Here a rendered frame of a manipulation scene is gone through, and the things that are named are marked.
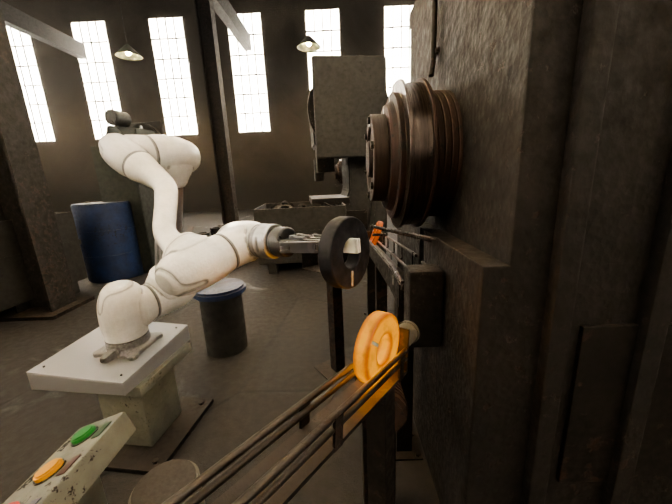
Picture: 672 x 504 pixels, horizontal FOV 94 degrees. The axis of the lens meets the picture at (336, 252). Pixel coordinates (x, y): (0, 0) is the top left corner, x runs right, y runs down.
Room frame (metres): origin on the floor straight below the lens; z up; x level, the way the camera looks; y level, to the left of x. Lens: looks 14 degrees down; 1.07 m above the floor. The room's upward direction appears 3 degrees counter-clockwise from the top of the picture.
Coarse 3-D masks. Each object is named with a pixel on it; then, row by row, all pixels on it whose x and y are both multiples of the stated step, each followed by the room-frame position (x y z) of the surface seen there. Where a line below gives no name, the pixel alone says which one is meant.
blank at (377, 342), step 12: (372, 312) 0.62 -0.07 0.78; (384, 312) 0.62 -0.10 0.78; (372, 324) 0.57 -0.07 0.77; (384, 324) 0.59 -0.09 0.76; (396, 324) 0.64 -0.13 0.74; (360, 336) 0.56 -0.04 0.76; (372, 336) 0.55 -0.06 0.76; (384, 336) 0.63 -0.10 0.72; (396, 336) 0.64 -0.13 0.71; (360, 348) 0.55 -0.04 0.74; (372, 348) 0.55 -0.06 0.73; (384, 348) 0.63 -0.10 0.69; (396, 348) 0.64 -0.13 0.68; (360, 360) 0.54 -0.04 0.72; (372, 360) 0.55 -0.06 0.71; (384, 360) 0.60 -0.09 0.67; (360, 372) 0.54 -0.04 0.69; (372, 372) 0.55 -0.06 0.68
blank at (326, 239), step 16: (336, 224) 0.61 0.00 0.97; (352, 224) 0.65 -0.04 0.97; (320, 240) 0.60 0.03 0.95; (336, 240) 0.60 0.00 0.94; (368, 240) 0.70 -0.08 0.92; (320, 256) 0.59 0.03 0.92; (336, 256) 0.59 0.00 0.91; (352, 256) 0.67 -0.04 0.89; (368, 256) 0.69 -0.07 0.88; (336, 272) 0.59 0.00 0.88; (352, 272) 0.63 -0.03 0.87
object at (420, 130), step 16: (400, 80) 1.01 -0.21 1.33; (416, 96) 0.94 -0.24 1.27; (416, 112) 0.90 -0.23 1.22; (416, 128) 0.88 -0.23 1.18; (432, 128) 0.88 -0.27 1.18; (416, 144) 0.88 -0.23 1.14; (432, 144) 0.88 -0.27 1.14; (416, 160) 0.88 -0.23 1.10; (432, 160) 0.88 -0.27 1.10; (416, 176) 0.88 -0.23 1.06; (416, 192) 0.90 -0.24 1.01; (416, 208) 0.93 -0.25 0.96; (400, 224) 0.99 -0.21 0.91
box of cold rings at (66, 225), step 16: (0, 224) 2.55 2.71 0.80; (64, 224) 3.11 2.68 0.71; (0, 240) 2.51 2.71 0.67; (16, 240) 2.63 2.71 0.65; (64, 240) 3.07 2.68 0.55; (80, 240) 3.24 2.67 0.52; (0, 256) 2.48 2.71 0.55; (16, 256) 2.59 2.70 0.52; (80, 256) 3.20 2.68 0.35; (0, 272) 2.44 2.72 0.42; (16, 272) 2.56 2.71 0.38; (80, 272) 3.15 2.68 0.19; (0, 288) 2.41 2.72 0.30; (16, 288) 2.52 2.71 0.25; (0, 304) 2.37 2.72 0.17; (16, 304) 2.49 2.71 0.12
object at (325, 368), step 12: (312, 264) 1.67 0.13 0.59; (336, 288) 1.53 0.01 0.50; (336, 300) 1.53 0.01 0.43; (336, 312) 1.53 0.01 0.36; (336, 324) 1.53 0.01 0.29; (336, 336) 1.53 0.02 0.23; (336, 348) 1.52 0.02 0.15; (336, 360) 1.52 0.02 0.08; (348, 360) 1.63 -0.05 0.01; (324, 372) 1.53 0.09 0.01; (336, 372) 1.52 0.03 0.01; (348, 372) 1.52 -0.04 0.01
